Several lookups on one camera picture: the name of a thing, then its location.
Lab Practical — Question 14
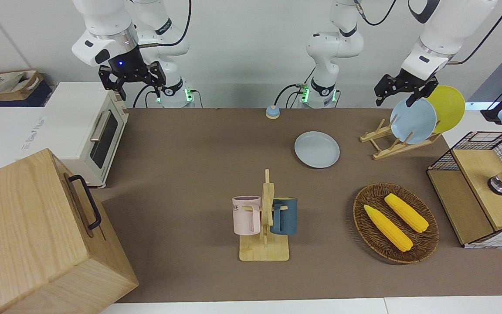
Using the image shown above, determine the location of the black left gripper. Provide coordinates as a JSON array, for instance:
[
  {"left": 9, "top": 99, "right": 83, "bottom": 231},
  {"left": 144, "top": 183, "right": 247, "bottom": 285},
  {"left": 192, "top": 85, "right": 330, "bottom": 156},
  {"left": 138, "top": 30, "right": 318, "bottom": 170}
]
[{"left": 374, "top": 69, "right": 439, "bottom": 109}]

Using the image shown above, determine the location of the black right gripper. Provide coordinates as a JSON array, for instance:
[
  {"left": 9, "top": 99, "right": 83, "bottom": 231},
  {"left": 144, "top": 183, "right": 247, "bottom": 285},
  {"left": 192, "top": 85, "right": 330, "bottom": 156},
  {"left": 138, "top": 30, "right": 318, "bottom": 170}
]
[{"left": 98, "top": 61, "right": 167, "bottom": 102}]

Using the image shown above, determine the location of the gray plate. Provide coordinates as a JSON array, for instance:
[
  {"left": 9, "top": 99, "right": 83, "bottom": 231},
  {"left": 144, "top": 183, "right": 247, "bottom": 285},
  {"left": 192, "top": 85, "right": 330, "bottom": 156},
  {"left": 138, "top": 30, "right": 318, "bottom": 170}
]
[{"left": 295, "top": 131, "right": 340, "bottom": 169}]

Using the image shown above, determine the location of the light blue plate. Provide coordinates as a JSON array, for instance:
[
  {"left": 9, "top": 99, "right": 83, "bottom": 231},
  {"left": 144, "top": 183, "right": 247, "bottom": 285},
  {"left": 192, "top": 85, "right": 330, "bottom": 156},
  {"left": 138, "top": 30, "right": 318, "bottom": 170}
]
[{"left": 390, "top": 97, "right": 438, "bottom": 145}]

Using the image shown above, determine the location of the wooden plate rack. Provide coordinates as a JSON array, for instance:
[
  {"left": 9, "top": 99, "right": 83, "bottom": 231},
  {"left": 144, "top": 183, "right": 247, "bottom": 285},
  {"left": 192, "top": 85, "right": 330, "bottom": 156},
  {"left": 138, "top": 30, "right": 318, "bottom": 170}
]
[{"left": 360, "top": 119, "right": 443, "bottom": 160}]

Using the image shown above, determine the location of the yellow plate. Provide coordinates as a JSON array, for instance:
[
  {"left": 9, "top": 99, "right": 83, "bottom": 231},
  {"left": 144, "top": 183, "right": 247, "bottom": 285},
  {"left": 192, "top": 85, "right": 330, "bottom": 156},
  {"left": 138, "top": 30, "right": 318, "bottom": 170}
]
[{"left": 425, "top": 85, "right": 466, "bottom": 134}]

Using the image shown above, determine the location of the white toaster oven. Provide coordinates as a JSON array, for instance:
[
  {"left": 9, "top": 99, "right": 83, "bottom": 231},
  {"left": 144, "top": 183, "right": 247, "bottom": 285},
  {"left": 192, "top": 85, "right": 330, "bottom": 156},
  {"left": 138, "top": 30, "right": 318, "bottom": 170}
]
[{"left": 42, "top": 82, "right": 129, "bottom": 189}]

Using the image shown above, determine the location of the brown table mat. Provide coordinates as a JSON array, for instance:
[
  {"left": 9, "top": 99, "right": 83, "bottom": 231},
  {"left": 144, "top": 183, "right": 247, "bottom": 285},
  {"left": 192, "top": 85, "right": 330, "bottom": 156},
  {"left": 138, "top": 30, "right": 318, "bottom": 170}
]
[{"left": 98, "top": 108, "right": 502, "bottom": 304}]

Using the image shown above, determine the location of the yellow corn cob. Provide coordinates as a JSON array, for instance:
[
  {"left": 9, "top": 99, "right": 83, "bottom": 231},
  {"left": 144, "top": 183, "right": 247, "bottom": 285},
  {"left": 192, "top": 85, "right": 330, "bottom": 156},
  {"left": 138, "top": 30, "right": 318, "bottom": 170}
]
[
  {"left": 384, "top": 193, "right": 430, "bottom": 233},
  {"left": 363, "top": 205, "right": 414, "bottom": 253}
]

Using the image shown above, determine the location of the cardboard box with bag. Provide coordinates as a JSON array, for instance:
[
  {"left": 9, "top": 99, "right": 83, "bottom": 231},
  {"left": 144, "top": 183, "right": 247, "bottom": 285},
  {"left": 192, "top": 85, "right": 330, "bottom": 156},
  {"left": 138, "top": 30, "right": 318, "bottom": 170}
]
[{"left": 0, "top": 69, "right": 54, "bottom": 108}]

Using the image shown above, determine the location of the brown wicker basket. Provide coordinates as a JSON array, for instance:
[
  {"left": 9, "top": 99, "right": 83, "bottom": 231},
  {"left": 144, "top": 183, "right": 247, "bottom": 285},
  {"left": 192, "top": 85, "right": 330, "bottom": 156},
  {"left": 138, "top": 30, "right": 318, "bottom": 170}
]
[{"left": 353, "top": 183, "right": 440, "bottom": 265}]

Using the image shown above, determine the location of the dark blue mug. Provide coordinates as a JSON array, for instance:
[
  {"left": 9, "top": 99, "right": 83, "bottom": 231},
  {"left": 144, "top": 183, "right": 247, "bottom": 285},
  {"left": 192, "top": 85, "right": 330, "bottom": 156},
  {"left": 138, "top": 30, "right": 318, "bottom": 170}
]
[{"left": 271, "top": 197, "right": 298, "bottom": 236}]

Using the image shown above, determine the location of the pink mug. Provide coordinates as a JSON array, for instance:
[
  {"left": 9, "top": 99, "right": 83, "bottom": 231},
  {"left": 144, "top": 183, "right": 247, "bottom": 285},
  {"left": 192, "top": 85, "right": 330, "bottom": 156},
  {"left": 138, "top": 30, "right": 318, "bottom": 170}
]
[{"left": 232, "top": 195, "right": 262, "bottom": 236}]

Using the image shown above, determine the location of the wooden cabinet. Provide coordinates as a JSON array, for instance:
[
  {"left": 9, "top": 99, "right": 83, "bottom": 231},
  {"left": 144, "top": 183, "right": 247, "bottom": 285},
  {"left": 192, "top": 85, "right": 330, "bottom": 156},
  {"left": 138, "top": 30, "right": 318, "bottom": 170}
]
[{"left": 0, "top": 148, "right": 139, "bottom": 314}]

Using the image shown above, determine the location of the wooden mug tree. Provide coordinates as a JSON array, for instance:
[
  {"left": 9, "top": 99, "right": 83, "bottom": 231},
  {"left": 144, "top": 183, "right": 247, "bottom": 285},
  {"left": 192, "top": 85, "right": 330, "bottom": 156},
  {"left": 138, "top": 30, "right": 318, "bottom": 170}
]
[{"left": 239, "top": 169, "right": 290, "bottom": 262}]

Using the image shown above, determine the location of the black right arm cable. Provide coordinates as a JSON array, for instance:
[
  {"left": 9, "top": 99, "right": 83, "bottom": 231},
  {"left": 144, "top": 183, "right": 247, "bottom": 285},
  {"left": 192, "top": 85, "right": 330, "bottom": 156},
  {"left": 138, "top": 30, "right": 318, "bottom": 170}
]
[{"left": 138, "top": 0, "right": 192, "bottom": 48}]

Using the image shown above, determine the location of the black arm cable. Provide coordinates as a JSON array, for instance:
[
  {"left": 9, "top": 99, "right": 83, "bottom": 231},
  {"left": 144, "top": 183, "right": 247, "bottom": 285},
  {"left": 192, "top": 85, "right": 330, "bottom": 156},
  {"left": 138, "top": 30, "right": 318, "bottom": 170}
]
[
  {"left": 448, "top": 0, "right": 502, "bottom": 65},
  {"left": 138, "top": 0, "right": 192, "bottom": 48}
]

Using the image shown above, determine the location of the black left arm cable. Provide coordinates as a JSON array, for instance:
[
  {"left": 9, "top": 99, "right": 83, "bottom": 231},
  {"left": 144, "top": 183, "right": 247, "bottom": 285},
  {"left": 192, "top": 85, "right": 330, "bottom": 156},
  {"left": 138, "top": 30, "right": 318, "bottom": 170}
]
[{"left": 448, "top": 0, "right": 502, "bottom": 65}]

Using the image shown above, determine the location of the wood and wire shelf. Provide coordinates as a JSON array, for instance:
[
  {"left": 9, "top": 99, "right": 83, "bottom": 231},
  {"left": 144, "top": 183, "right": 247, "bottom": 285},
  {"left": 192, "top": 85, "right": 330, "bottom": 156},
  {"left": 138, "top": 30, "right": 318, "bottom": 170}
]
[{"left": 427, "top": 131, "right": 502, "bottom": 249}]

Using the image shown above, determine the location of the black cabinet handle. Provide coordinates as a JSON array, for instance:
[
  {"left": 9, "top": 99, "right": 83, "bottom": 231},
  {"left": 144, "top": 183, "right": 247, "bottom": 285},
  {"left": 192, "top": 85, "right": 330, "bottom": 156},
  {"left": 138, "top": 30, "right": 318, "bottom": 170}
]
[{"left": 68, "top": 174, "right": 102, "bottom": 231}]

